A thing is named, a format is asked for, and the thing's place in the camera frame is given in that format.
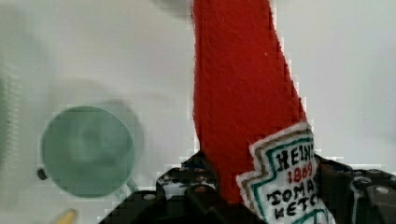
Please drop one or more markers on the peeled banana toy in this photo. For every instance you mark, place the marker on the peeled banana toy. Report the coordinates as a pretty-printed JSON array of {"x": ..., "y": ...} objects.
[{"x": 68, "y": 217}]

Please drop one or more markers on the green mug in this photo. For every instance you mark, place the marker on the green mug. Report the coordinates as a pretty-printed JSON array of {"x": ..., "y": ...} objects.
[{"x": 87, "y": 151}]

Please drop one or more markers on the red plush ketchup bottle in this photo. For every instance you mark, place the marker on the red plush ketchup bottle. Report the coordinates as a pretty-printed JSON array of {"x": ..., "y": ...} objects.
[{"x": 248, "y": 116}]

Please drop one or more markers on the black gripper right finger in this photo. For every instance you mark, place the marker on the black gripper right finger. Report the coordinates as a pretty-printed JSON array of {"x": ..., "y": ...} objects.
[{"x": 356, "y": 196}]

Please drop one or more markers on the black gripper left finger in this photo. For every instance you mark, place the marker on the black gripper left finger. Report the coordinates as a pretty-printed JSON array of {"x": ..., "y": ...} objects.
[{"x": 188, "y": 194}]

